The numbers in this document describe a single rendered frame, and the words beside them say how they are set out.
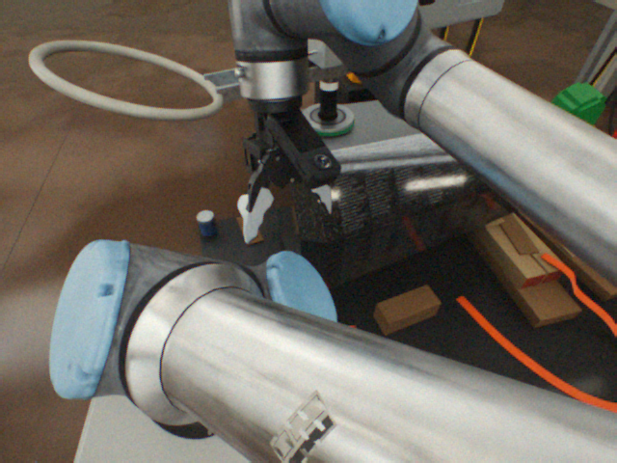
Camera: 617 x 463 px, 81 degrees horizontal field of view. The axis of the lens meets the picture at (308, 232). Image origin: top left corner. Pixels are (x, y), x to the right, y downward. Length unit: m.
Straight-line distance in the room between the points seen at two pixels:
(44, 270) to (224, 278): 2.25
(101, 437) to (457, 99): 0.57
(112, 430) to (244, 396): 0.36
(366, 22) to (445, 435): 0.30
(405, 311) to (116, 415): 1.45
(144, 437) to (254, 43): 0.53
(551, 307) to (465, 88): 1.88
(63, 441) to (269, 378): 1.77
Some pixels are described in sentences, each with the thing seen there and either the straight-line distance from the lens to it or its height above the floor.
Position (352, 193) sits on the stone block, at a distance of 1.44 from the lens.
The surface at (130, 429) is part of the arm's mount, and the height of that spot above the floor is 1.13.
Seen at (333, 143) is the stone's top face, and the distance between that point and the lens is 1.48.
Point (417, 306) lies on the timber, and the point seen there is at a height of 0.13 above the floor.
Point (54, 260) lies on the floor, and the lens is 2.59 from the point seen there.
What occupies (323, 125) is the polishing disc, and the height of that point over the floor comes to 0.91.
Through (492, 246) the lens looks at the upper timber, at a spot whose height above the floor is 0.14.
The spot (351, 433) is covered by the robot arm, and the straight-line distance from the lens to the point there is 0.21.
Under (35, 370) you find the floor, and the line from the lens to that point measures 2.19.
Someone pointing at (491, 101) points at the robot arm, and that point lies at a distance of 0.38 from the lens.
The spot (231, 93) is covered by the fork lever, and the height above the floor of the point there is 1.13.
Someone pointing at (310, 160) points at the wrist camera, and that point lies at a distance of 0.45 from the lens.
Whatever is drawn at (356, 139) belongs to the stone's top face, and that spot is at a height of 0.85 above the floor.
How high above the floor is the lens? 1.66
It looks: 47 degrees down
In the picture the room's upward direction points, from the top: straight up
